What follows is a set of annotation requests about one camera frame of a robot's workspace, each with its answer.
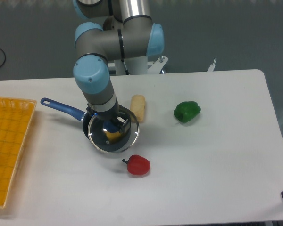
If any beige bread loaf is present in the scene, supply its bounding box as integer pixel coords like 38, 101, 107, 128
130, 95, 146, 122

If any dark blue saucepan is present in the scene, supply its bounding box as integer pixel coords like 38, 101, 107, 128
40, 97, 133, 151

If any glass lid blue knob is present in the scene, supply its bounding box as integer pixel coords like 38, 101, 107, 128
87, 107, 140, 153

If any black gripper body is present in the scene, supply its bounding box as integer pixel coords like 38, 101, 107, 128
85, 103, 125, 125

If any red bell pepper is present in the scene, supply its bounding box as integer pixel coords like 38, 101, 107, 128
122, 155, 150, 176

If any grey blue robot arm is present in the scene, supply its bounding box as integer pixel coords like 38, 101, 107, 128
73, 0, 165, 121

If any green bell pepper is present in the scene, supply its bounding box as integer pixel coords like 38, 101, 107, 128
173, 101, 201, 123

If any black cable on pedestal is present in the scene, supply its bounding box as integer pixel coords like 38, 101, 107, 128
120, 58, 130, 76

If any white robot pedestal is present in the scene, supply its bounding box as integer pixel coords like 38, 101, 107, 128
108, 55, 216, 76

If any yellow bell pepper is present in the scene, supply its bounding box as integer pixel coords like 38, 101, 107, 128
106, 131, 123, 144

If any yellow plastic basket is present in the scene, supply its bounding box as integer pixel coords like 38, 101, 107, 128
0, 97, 37, 209

